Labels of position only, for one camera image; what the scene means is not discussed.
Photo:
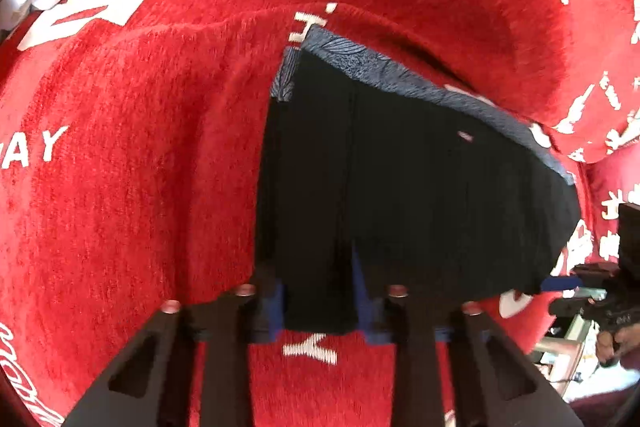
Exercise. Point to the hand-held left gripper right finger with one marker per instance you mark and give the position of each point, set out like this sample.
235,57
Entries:
370,312

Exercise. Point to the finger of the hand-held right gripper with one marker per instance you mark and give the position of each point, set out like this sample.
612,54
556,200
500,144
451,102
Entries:
567,307
562,284

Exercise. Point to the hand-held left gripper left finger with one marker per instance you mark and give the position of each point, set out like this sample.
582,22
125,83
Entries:
277,312

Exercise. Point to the black pants grey waistband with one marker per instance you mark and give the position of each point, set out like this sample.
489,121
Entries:
400,182

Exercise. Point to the person's right forearm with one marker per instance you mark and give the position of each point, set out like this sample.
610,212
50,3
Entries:
602,411

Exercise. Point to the person's right hand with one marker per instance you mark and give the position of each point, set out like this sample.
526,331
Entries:
607,348

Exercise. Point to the grey furniture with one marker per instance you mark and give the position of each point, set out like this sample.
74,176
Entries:
560,352

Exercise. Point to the red printed blanket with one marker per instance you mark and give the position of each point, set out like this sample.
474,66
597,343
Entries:
150,157

